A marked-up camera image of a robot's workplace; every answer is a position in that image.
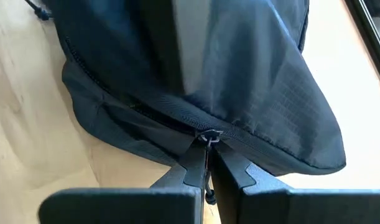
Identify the dark blue backpack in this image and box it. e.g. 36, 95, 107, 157
23, 0, 348, 206

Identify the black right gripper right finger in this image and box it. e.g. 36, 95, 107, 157
209, 142, 380, 224

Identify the black aluminium table frame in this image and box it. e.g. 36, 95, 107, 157
345, 0, 380, 93

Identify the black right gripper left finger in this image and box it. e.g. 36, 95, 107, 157
37, 141, 208, 224

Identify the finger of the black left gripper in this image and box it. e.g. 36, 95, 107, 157
139, 0, 215, 95

